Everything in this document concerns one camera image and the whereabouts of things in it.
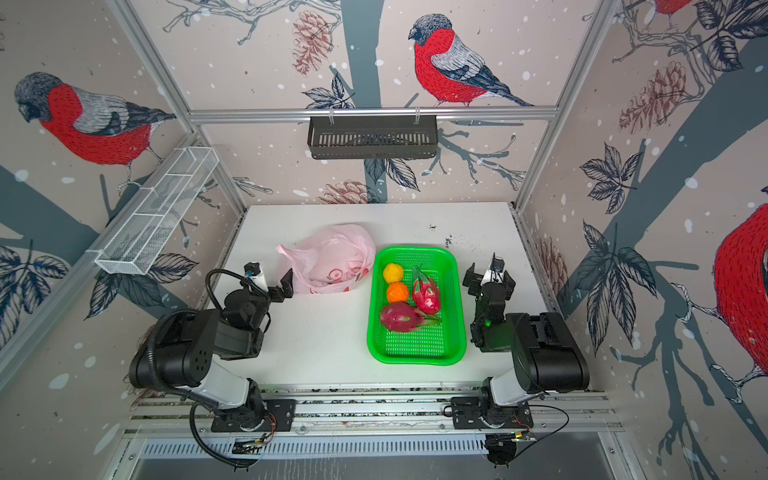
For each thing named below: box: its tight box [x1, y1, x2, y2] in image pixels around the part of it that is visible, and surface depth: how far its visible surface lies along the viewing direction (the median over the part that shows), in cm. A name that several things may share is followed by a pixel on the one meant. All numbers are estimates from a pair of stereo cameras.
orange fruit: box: [388, 282, 408, 303], surface depth 92 cm
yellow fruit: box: [383, 263, 404, 283], surface depth 97 cm
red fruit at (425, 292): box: [412, 265, 441, 315], surface depth 87 cm
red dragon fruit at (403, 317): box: [380, 301, 442, 333], surface depth 85 cm
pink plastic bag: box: [276, 224, 377, 294], surface depth 97 cm
